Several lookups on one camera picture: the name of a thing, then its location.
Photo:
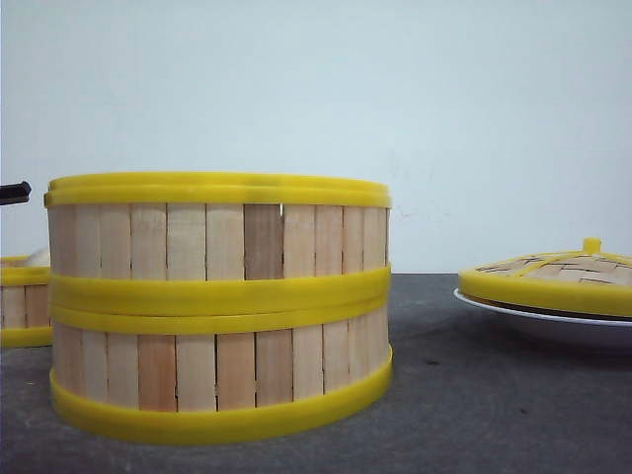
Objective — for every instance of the white plate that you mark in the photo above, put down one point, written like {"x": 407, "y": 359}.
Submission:
{"x": 602, "y": 334}

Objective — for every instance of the bamboo steamer basket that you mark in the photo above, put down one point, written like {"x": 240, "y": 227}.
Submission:
{"x": 181, "y": 252}
{"x": 206, "y": 389}
{"x": 24, "y": 319}

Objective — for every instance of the woven bamboo steamer lid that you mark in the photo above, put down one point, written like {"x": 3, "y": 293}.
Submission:
{"x": 588, "y": 280}

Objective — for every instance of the bun in left basket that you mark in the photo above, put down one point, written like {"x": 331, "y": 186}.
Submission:
{"x": 39, "y": 258}

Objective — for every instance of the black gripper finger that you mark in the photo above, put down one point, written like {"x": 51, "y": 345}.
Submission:
{"x": 15, "y": 193}

